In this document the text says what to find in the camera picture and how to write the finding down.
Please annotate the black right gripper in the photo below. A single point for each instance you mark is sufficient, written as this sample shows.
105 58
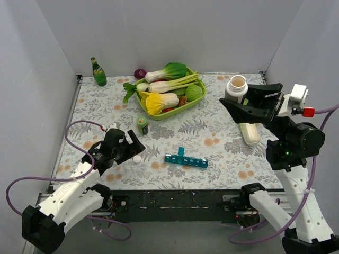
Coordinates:
276 105

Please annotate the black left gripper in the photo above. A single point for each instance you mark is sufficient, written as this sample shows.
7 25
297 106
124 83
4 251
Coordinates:
126 152

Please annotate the white bottle cap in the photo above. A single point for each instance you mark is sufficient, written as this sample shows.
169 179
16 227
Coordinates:
137 158

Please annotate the white pill bottle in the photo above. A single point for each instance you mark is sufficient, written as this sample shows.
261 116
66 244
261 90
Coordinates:
236 89

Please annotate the teal weekly pill organizer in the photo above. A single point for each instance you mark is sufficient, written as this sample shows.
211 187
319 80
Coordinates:
181 159

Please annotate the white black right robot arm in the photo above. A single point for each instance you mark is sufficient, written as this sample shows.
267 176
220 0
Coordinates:
304 229

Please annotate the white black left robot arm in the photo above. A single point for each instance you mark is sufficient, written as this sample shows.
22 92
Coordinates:
46 224

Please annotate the napa cabbage toy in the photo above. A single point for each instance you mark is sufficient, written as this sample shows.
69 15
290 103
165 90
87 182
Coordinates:
250 134

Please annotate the green lidded small bottle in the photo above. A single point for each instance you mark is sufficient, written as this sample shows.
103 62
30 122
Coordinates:
142 125

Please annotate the lime green plastic basket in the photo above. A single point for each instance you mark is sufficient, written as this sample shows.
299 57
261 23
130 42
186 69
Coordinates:
167 92

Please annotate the yellow bok choy toy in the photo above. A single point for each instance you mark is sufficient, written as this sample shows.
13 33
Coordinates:
154 103

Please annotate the red pepper toy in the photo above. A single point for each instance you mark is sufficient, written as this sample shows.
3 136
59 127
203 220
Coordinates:
167 109

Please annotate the round green cabbage toy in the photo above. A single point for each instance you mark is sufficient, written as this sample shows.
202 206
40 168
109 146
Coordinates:
193 92

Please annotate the floral table mat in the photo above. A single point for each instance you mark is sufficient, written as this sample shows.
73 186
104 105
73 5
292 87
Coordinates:
205 131

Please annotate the brown mushroom toy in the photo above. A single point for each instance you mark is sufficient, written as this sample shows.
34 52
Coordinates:
182 101

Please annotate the celery stalk toy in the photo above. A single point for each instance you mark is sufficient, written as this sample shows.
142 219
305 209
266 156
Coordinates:
160 86

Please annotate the purple onion toy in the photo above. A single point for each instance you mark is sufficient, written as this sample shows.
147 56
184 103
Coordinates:
139 74

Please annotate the green glass bottle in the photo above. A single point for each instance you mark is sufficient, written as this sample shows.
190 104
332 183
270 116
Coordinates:
98 73

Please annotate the green bok choy toy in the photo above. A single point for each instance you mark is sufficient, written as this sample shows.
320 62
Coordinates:
173 70

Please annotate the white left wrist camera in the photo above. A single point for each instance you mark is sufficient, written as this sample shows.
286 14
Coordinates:
114 125

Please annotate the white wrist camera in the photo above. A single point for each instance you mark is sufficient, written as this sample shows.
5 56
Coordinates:
114 125
296 101

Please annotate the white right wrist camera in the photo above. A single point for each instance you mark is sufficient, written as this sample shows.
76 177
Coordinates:
296 101

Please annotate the black front mounting rail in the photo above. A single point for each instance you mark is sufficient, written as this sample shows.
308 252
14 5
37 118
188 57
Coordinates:
179 205

